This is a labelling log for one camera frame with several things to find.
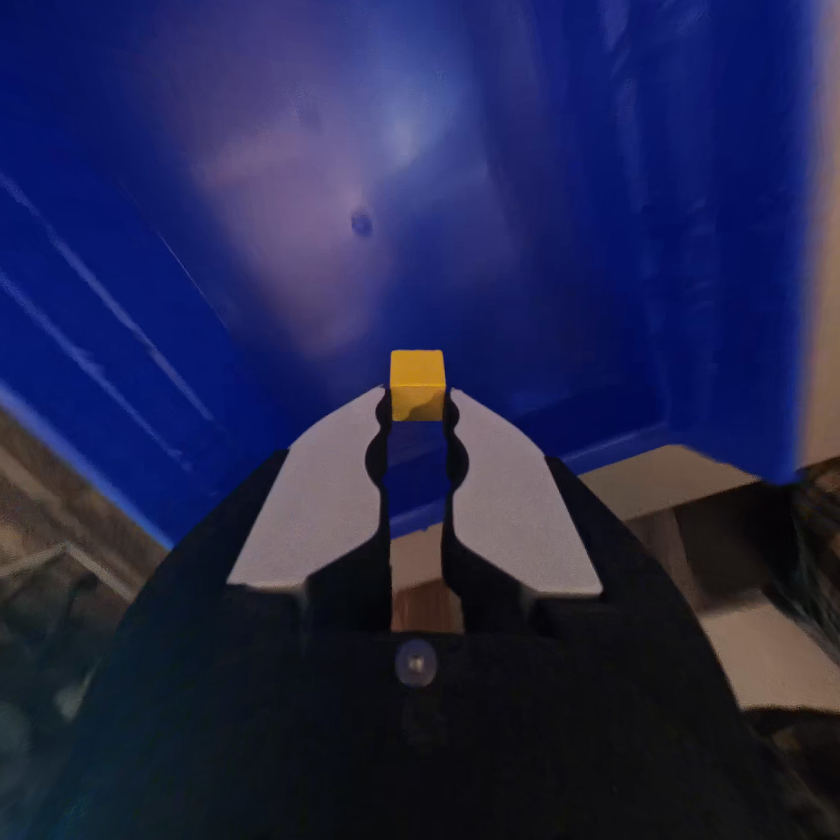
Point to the blue plastic bin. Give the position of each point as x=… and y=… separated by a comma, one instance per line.
x=590, y=197

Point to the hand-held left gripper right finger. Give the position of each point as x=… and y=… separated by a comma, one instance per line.
x=518, y=518

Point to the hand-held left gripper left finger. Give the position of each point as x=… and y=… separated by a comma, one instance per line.
x=315, y=512

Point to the brown wooden cabinet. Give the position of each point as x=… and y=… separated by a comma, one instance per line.
x=426, y=610

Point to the yellow wooden cube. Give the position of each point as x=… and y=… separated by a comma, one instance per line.
x=417, y=387

